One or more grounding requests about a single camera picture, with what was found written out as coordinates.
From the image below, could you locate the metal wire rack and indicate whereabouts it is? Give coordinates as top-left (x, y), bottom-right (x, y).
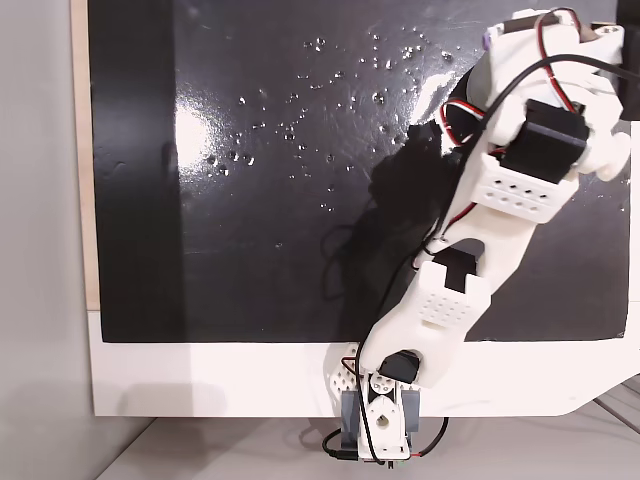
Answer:
top-left (592, 372), bottom-right (640, 436)

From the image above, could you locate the glossy black mat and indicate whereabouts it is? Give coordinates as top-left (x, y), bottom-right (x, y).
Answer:
top-left (87, 0), bottom-right (630, 345)

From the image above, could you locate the red white servo wire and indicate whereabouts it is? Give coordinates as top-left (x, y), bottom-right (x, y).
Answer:
top-left (412, 12), bottom-right (586, 271)

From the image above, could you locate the light wooden board strip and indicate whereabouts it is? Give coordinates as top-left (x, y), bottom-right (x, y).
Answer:
top-left (69, 0), bottom-right (104, 314)

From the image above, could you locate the grey table clamp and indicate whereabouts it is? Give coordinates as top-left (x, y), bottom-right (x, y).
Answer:
top-left (401, 389), bottom-right (422, 435)
top-left (341, 389), bottom-right (362, 449)

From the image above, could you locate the grey cup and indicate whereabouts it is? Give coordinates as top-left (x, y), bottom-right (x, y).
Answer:
top-left (462, 58), bottom-right (496, 112)

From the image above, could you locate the black boxy object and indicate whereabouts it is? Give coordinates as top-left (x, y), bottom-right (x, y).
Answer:
top-left (615, 0), bottom-right (640, 121)

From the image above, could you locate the black cable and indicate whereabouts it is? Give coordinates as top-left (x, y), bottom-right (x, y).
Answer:
top-left (322, 53), bottom-right (640, 464)

